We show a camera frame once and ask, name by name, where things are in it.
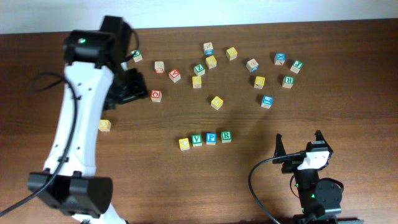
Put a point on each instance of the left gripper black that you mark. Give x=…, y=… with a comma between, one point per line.
x=131, y=86

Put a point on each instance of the yellow pencil picture block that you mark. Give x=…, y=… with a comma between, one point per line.
x=259, y=82

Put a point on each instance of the red O letter block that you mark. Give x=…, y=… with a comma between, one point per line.
x=156, y=96

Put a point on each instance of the yellow C letter block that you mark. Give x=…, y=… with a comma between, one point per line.
x=184, y=144

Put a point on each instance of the blue D side block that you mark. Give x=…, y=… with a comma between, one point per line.
x=252, y=65

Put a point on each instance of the green Z letter block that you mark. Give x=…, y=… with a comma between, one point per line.
x=199, y=70

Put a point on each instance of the blue X letter block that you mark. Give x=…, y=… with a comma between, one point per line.
x=279, y=58

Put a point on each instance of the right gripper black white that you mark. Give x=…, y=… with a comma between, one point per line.
x=289, y=164

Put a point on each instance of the blue P letter block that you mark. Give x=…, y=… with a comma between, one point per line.
x=211, y=138

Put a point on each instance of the green R letter block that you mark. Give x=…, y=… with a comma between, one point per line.
x=226, y=136

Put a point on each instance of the yellow top far block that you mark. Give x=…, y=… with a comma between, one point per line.
x=231, y=53

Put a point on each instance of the yellow block near P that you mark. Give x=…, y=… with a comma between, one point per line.
x=196, y=82

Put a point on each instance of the green V letter block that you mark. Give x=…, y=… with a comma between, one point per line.
x=197, y=140

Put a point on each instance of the blue L letter block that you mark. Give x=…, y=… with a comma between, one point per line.
x=267, y=101

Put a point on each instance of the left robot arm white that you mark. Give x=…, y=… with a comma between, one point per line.
x=96, y=78

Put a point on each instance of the green J letter block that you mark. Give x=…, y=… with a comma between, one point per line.
x=296, y=66

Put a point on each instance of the green L letter block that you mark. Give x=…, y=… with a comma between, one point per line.
x=136, y=55

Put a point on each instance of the red A tilted block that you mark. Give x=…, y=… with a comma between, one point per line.
x=174, y=75

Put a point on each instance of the yellow block beside Z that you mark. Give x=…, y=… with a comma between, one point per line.
x=211, y=62

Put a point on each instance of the yellow umbrella picture block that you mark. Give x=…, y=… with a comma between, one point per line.
x=216, y=102

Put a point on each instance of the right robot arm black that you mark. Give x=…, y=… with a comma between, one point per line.
x=319, y=198

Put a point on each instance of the blue side far block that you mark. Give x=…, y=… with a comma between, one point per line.
x=208, y=48

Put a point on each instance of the yellow block bottom left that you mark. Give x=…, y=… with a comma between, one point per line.
x=104, y=125

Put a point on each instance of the red side plain block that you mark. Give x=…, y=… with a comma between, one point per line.
x=159, y=67

